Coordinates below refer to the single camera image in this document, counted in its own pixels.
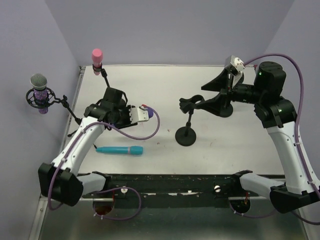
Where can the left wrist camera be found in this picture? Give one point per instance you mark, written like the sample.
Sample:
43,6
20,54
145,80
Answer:
138,114

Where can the black round-base stand back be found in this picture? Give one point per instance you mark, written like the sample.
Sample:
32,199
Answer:
186,136

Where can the dark purple microphone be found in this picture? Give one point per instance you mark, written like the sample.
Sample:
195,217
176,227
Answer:
150,112

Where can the teal microphone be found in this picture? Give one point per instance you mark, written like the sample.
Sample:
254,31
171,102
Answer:
121,150

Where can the black shock-mount round-base stand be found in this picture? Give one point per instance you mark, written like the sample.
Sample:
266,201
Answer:
229,110

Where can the pink microphone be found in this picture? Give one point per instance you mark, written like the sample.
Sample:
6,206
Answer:
97,58

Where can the silver purple glitter microphone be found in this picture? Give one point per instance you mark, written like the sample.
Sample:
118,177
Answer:
40,92

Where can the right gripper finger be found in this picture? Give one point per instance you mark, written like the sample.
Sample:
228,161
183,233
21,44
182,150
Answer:
215,105
218,83

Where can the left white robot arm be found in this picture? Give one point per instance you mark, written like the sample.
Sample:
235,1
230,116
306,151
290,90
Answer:
80,145

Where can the black mounting base rail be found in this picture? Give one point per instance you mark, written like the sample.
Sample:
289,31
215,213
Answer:
152,190

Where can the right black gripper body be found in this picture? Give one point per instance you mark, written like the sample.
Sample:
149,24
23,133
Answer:
230,95

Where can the black tripod shock-mount stand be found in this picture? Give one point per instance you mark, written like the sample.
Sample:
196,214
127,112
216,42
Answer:
52,99

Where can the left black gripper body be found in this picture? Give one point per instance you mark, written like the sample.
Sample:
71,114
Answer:
122,119

